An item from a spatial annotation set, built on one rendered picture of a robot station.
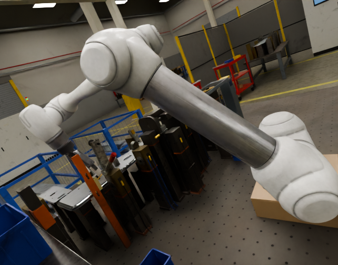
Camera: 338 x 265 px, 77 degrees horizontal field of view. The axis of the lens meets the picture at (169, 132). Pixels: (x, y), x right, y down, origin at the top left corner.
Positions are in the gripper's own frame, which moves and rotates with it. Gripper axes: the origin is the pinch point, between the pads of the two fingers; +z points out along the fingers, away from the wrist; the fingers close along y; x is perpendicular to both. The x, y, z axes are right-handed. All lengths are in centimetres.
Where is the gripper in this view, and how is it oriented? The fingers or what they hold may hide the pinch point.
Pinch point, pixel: (92, 172)
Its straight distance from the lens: 115.1
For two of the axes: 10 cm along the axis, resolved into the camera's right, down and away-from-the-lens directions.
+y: -7.0, 1.0, 7.1
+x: -4.7, 6.8, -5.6
